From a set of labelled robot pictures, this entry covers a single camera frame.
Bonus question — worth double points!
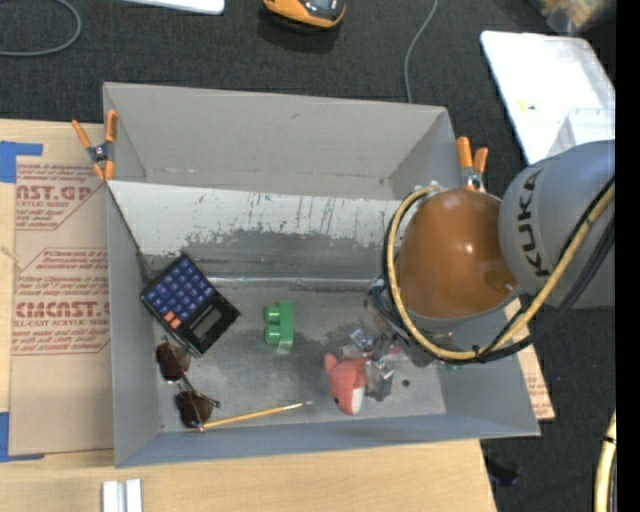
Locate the black calculator blue keys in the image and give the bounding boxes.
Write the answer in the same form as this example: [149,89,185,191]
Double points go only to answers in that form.
[139,254,242,359]

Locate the brown sunglasses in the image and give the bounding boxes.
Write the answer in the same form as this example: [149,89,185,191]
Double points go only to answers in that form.
[154,338,222,430]

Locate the pink toy whale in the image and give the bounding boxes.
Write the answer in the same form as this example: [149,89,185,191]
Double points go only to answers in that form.
[323,352,372,417]

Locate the green toy brick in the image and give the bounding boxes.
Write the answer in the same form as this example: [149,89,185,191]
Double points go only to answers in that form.
[263,299,296,355]

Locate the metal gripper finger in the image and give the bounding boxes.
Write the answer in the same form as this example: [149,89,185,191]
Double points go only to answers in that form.
[348,327,377,354]
[363,357,396,403]

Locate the yellow thin paintbrush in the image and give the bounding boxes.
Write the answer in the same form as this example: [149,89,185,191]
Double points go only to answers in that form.
[198,399,315,432]

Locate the grey metal bin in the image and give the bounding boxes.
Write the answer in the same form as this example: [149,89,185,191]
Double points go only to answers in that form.
[102,82,542,469]

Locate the brown cardboard board red print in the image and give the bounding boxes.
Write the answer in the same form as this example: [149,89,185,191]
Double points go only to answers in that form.
[0,118,556,457]

